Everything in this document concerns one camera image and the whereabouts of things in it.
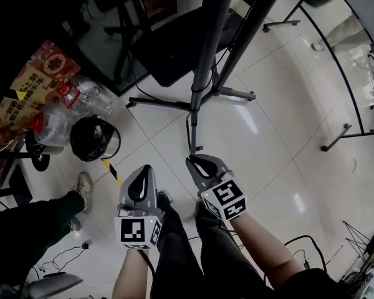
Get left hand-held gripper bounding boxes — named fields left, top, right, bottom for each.
left=113, top=164, right=166, bottom=251

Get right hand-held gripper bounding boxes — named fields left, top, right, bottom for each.
left=186, top=154, right=248, bottom=223

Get person's right forearm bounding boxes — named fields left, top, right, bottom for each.
left=227, top=212, right=302, bottom=291

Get person's left forearm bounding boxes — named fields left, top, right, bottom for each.
left=112, top=246, right=156, bottom=299

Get person's black shoe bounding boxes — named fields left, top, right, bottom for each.
left=157, top=191, right=175, bottom=206
left=194, top=199, right=208, bottom=219

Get yellow black floor tape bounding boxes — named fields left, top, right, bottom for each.
left=101, top=158, right=124, bottom=185

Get person's black trousers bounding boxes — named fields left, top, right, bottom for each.
left=149, top=194, right=275, bottom=299

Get black metal TV stand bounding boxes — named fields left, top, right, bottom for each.
left=126, top=0, right=289, bottom=153

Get black TV stand shelf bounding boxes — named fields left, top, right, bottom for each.
left=129, top=4, right=234, bottom=88

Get grey office chair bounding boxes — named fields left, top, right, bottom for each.
left=24, top=273, right=84, bottom=299

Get printed cardboard box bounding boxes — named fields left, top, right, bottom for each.
left=0, top=39, right=81, bottom=151

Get person's black sleeve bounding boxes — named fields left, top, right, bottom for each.
left=280, top=268, right=356, bottom=299

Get black tripod stand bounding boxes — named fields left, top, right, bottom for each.
left=342, top=219, right=374, bottom=261

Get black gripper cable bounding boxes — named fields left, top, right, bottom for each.
left=138, top=248, right=158, bottom=277

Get black floor cable with adapter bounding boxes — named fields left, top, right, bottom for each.
left=283, top=234, right=331, bottom=272
left=31, top=240, right=92, bottom=275

